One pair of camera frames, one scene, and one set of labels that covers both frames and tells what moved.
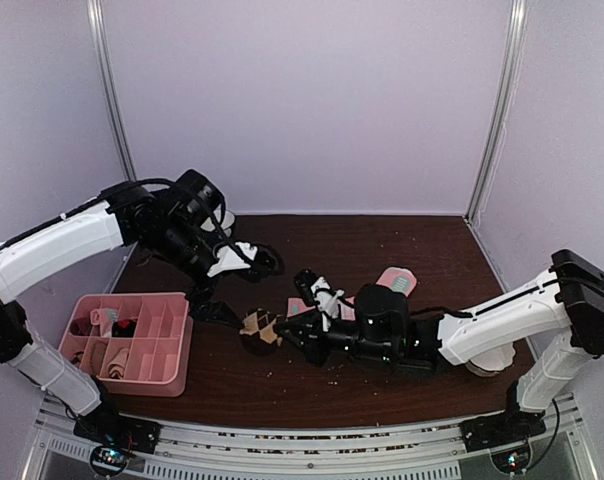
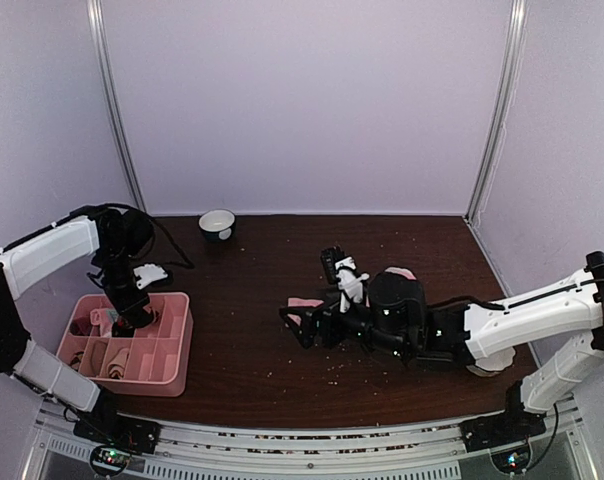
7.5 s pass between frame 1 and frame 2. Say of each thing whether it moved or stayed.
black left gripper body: moved
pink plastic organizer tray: stayed
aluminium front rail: stayed
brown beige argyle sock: moved
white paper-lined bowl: stayed
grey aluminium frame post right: stayed
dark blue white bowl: stayed
